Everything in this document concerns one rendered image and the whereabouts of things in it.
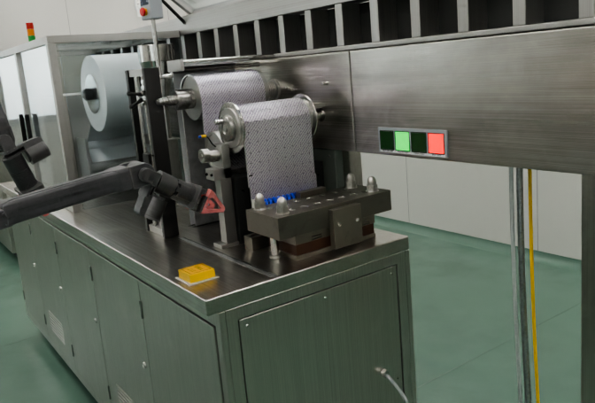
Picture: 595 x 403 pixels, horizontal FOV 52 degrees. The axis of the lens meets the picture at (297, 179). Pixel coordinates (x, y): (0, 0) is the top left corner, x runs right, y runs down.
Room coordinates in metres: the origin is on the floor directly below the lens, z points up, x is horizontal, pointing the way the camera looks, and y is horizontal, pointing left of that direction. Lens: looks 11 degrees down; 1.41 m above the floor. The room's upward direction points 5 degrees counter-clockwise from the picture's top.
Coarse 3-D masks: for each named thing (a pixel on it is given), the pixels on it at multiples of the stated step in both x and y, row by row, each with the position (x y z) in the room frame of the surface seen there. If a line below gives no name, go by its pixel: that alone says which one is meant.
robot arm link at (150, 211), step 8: (144, 168) 1.50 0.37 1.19; (144, 176) 1.49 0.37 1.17; (152, 176) 1.50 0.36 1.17; (160, 176) 1.52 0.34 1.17; (152, 184) 1.51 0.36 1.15; (144, 192) 1.53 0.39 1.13; (144, 200) 1.52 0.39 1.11; (152, 200) 1.53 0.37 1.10; (160, 200) 1.53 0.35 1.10; (136, 208) 1.53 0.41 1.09; (144, 208) 1.52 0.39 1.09; (152, 208) 1.52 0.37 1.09; (160, 208) 1.53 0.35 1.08; (144, 216) 1.52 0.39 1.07; (152, 216) 1.52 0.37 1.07; (160, 216) 1.54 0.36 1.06
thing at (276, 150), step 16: (256, 128) 1.74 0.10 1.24; (272, 128) 1.77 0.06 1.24; (288, 128) 1.80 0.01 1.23; (304, 128) 1.83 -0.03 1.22; (256, 144) 1.74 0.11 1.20; (272, 144) 1.77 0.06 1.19; (288, 144) 1.80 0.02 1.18; (304, 144) 1.83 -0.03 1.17; (256, 160) 1.73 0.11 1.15; (272, 160) 1.76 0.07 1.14; (288, 160) 1.80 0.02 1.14; (304, 160) 1.83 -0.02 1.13; (256, 176) 1.73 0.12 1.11; (272, 176) 1.76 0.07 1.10; (288, 176) 1.79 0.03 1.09
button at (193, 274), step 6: (198, 264) 1.54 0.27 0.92; (204, 264) 1.53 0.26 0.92; (180, 270) 1.50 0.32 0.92; (186, 270) 1.49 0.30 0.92; (192, 270) 1.49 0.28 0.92; (198, 270) 1.48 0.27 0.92; (204, 270) 1.48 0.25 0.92; (210, 270) 1.48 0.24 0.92; (180, 276) 1.50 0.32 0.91; (186, 276) 1.47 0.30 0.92; (192, 276) 1.46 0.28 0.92; (198, 276) 1.47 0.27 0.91; (204, 276) 1.47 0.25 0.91; (210, 276) 1.48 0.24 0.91; (192, 282) 1.46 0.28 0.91
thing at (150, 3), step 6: (144, 0) 2.22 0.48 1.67; (150, 0) 2.20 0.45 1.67; (156, 0) 2.21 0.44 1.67; (144, 6) 2.22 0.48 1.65; (150, 6) 2.20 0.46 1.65; (156, 6) 2.21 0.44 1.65; (144, 12) 2.20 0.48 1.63; (150, 12) 2.20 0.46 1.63; (156, 12) 2.21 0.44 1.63; (162, 12) 2.23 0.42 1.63; (144, 18) 2.23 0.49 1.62; (150, 18) 2.20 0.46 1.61; (156, 18) 2.21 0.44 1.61; (162, 18) 2.23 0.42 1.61
